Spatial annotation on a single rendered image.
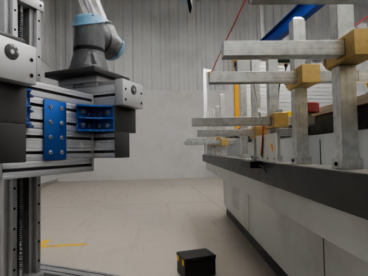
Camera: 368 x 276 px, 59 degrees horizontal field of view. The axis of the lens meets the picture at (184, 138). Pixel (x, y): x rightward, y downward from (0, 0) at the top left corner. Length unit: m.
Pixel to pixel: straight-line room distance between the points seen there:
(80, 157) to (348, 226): 0.80
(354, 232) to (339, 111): 0.25
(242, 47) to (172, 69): 8.37
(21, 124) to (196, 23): 8.82
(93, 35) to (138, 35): 8.00
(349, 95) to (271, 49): 0.20
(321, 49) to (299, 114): 0.31
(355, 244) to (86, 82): 0.95
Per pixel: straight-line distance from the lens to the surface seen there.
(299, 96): 0.99
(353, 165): 0.75
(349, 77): 0.77
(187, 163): 8.79
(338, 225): 0.83
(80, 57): 1.26
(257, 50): 0.68
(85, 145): 1.14
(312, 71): 0.94
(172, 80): 8.95
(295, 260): 1.72
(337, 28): 0.79
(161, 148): 8.72
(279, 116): 1.15
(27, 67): 0.83
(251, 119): 1.16
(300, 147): 0.98
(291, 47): 0.70
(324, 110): 1.30
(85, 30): 1.29
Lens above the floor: 0.75
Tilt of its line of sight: 2 degrees up
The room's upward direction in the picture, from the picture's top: 1 degrees counter-clockwise
